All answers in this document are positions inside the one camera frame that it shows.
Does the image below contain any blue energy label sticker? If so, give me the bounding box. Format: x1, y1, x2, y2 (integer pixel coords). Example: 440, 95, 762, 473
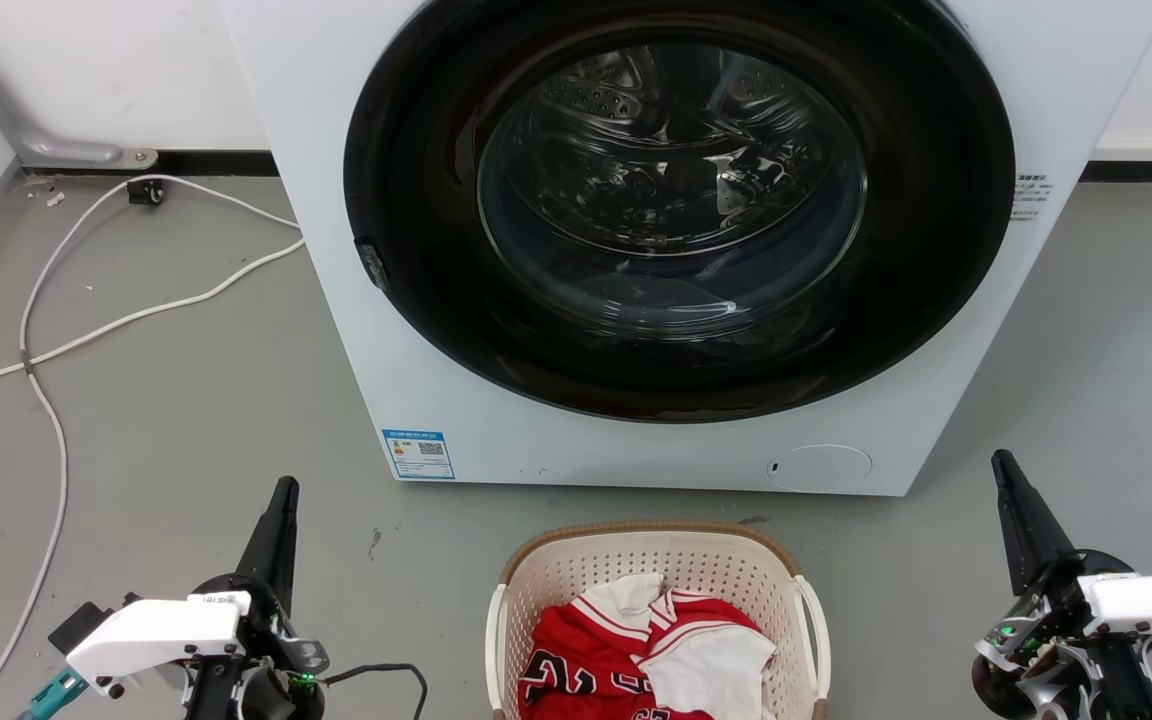
381, 429, 457, 482

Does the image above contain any white front-load washing machine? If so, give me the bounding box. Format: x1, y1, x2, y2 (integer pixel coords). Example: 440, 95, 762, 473
219, 0, 1152, 498

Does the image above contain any round white filter cover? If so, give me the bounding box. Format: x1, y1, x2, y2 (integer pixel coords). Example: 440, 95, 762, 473
766, 444, 874, 493

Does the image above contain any grey wall pipe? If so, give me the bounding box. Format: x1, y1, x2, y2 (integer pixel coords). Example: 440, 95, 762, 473
0, 0, 159, 169

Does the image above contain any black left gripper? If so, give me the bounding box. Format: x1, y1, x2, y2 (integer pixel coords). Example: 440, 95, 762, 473
184, 476, 330, 720

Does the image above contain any thin white power cable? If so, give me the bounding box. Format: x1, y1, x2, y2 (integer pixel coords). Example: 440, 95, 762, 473
0, 174, 303, 720

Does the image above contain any white garment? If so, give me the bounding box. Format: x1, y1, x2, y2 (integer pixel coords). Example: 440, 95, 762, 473
639, 624, 778, 720

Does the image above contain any teal plug connector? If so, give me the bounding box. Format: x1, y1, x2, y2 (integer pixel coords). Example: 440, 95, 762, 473
16, 667, 89, 720

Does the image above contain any beige plastic laundry basket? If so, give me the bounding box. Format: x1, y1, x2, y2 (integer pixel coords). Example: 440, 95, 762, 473
484, 520, 831, 720

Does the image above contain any black round washer door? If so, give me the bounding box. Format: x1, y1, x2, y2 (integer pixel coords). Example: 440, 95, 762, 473
343, 0, 1017, 424

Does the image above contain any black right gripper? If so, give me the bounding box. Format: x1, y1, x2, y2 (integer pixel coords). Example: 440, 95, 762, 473
970, 449, 1152, 720

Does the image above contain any thick white hose cable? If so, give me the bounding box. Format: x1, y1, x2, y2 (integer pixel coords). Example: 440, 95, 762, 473
0, 238, 307, 416

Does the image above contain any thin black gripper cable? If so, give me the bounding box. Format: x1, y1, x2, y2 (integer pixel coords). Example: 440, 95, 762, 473
321, 662, 430, 720

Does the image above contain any red basketball jersey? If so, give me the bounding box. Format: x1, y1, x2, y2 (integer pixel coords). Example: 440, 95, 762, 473
518, 572, 769, 720

